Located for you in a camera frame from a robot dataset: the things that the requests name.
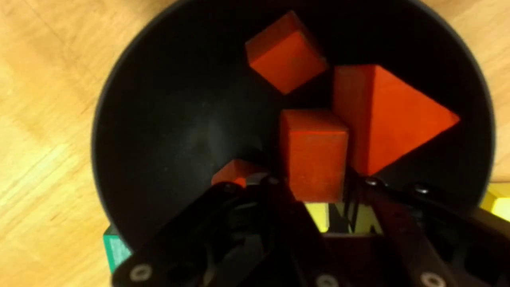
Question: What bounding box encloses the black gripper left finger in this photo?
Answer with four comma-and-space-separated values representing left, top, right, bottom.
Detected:
109, 173, 341, 287

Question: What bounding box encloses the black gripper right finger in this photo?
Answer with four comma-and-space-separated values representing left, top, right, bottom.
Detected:
348, 177, 510, 287

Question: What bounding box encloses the orange-red hexagonal wooden block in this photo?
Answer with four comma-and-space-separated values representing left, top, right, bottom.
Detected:
211, 157, 265, 188

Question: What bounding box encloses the medium yellow wooden block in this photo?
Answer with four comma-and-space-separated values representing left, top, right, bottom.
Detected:
306, 200, 384, 236

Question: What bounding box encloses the green wooden block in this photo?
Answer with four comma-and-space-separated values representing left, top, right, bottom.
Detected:
102, 224, 134, 272

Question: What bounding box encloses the orange-red wooden cube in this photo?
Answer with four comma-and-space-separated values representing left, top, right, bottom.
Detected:
279, 108, 351, 204
244, 8, 332, 95

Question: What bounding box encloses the red wooden block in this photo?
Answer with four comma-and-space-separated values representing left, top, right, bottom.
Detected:
332, 62, 462, 177

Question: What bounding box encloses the black round bowl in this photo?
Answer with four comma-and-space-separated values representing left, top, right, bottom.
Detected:
91, 0, 497, 252

